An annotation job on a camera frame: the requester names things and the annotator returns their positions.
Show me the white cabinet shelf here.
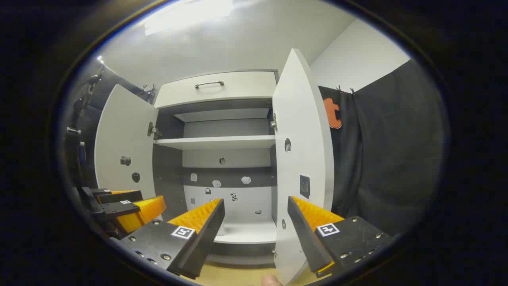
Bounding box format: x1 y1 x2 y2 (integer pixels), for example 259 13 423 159
154 135 276 151
214 222 277 244

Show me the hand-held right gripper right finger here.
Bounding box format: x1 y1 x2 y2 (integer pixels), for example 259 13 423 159
287 195 393 278

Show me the dark metal stand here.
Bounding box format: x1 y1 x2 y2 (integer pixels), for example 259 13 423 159
65 73 102 187

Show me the ceiling light panel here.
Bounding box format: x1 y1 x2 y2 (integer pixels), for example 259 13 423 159
145 0 233 36

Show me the white cabinet drawer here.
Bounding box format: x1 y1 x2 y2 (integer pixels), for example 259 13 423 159
154 71 278 108

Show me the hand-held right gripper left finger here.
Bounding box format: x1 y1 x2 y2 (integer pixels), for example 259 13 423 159
119 198 225 280

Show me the white and grey cabinet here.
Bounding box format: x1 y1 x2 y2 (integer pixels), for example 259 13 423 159
152 70 280 267

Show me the white cabinet door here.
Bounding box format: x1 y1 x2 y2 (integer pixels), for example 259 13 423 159
94 83 159 199
272 48 335 286

